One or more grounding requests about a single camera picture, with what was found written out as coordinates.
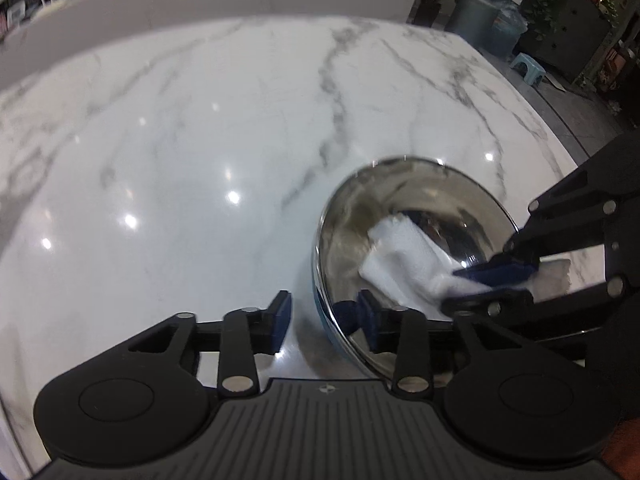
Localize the blue stainless steel bowl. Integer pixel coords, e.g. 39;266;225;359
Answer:
312;156;518;379

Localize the white paper towel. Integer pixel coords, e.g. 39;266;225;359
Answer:
357;213;573;311

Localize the light blue plastic stool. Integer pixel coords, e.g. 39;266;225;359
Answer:
510;53;547;87

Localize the dark cabinet with vines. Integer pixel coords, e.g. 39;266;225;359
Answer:
518;0;617;79

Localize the blue water jug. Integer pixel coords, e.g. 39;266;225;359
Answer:
485;2;528;58

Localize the grey trash bin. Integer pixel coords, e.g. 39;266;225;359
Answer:
445;0;499;42

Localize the white marble tv bench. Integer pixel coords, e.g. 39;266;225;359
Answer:
1;0;414;54

